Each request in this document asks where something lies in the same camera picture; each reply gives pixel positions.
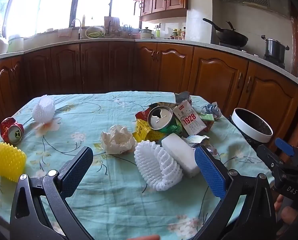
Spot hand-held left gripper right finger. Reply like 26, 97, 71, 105
194, 145, 277, 240

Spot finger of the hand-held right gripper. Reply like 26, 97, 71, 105
275, 137, 298, 167
256, 144, 281, 175

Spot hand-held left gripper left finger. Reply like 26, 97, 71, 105
9, 146, 94, 240

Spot white foam block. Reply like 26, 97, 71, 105
161, 133, 201, 179

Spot black bin with white rim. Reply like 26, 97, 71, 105
230, 107, 274, 153

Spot white tissue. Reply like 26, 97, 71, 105
100, 125, 137, 155

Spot large white foam fruit net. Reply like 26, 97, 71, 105
134, 140, 184, 192

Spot green packet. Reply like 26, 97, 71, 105
198, 113, 215, 122

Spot aluminium drink can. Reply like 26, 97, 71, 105
148, 106, 174, 131

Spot yellow plastic wrapper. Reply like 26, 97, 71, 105
133, 119, 166, 142

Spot person's right hand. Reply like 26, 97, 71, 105
274, 194, 298, 226

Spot person's left hand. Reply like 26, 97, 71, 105
128, 234, 161, 240

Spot crumpled silver foil wrapper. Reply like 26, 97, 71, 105
186, 134, 211, 151

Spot teal floral tablecloth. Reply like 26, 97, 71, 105
0, 91, 276, 240

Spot crumpled blue and white paper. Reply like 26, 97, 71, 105
201, 102, 222, 120

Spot yellow foam fruit net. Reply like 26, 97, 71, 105
0, 142, 27, 182

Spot small white foam fruit net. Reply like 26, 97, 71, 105
32, 94, 56, 124

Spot crushed red drink can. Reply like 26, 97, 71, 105
0, 117, 24, 145

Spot crumpled red wrapper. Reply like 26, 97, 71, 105
135, 109, 151, 123

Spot steel cooking pot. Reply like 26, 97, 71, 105
261, 35, 290, 65

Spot wooden lower cabinets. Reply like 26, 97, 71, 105
0, 41, 298, 153

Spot black wok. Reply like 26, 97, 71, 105
202, 18, 249, 47

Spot grey kitchen countertop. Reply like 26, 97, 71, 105
0, 37, 298, 90

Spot white bowl of green vegetables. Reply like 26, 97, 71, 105
85, 26, 106, 39

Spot chrome kitchen faucet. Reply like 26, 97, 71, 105
71, 19, 84, 40

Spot pale green canister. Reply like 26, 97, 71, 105
7, 36, 25, 53

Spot row of condiment bottles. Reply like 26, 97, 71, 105
170, 27, 187, 40

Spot small white rice cooker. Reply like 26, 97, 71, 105
139, 27, 155, 40

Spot kitchen window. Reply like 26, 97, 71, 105
4, 0, 140, 37

